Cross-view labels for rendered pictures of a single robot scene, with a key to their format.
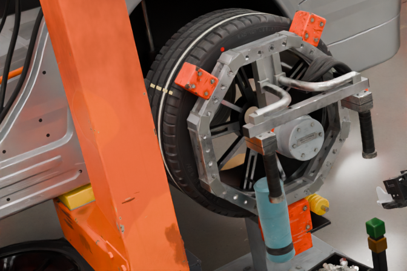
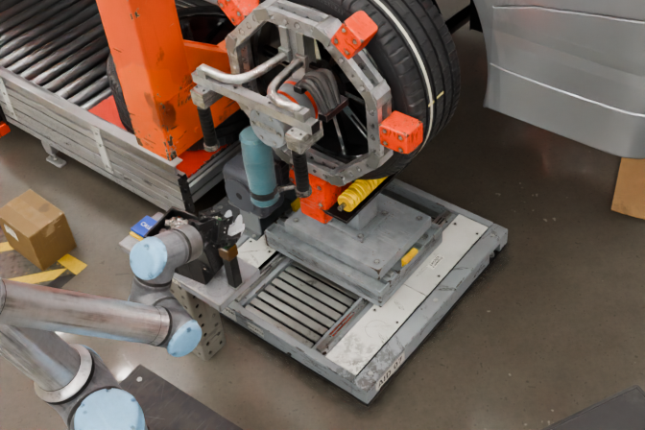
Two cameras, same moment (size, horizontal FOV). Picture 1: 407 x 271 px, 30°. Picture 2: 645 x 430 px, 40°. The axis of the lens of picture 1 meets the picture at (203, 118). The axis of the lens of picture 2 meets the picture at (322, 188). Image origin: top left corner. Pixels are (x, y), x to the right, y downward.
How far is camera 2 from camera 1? 2.60 m
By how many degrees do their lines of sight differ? 60
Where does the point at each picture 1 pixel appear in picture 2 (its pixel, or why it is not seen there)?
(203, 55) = not seen: outside the picture
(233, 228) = (516, 177)
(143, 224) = (129, 75)
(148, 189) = (130, 54)
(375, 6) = (612, 82)
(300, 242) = (312, 209)
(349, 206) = (605, 269)
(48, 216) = not seen: hidden behind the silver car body
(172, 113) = not seen: hidden behind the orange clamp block
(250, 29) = not seen: outside the picture
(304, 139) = (263, 126)
